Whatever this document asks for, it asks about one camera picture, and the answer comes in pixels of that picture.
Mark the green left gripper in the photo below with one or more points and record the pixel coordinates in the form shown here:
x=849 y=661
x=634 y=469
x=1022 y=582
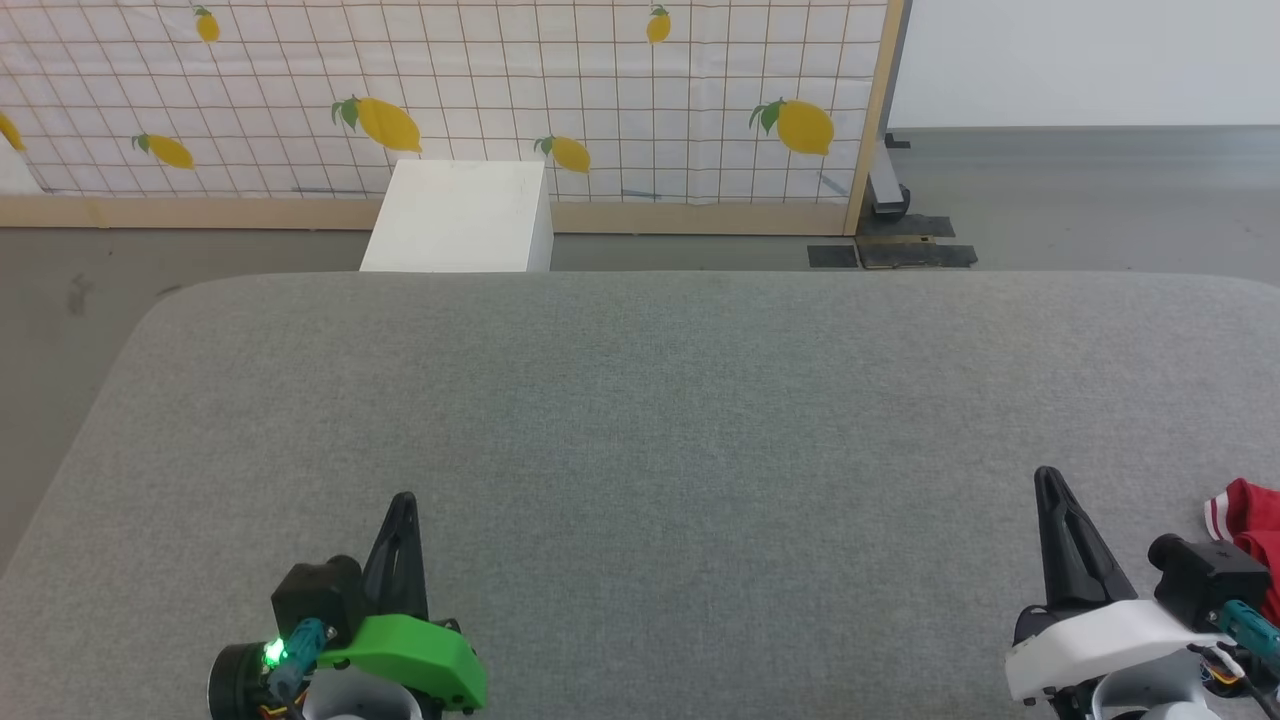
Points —
x=415 y=655

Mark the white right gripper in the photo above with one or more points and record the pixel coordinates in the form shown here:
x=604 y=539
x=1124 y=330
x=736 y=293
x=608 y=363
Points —
x=1100 y=640

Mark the red and white basketball jersey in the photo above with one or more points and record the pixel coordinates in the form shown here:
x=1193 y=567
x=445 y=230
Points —
x=1255 y=520

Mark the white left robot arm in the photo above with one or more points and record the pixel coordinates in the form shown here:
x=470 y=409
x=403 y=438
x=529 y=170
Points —
x=365 y=700

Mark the grey fabric sofa seat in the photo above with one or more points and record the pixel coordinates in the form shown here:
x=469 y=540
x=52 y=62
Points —
x=640 y=450

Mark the large black taped floor plate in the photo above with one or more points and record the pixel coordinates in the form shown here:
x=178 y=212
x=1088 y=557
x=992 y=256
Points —
x=915 y=250

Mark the white box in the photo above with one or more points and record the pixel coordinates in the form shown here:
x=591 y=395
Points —
x=460 y=220

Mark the grey metal screen foot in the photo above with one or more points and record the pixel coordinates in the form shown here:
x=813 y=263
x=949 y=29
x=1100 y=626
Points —
x=886 y=195

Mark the lemon-print wood-framed screen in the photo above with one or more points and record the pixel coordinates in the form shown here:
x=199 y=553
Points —
x=620 y=80

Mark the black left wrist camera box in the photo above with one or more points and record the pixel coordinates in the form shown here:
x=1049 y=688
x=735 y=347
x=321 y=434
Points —
x=318 y=600

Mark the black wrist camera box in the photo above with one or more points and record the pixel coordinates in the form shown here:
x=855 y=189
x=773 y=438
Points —
x=1210 y=585
x=318 y=600

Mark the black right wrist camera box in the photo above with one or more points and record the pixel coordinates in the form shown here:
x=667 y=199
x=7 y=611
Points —
x=1210 y=585

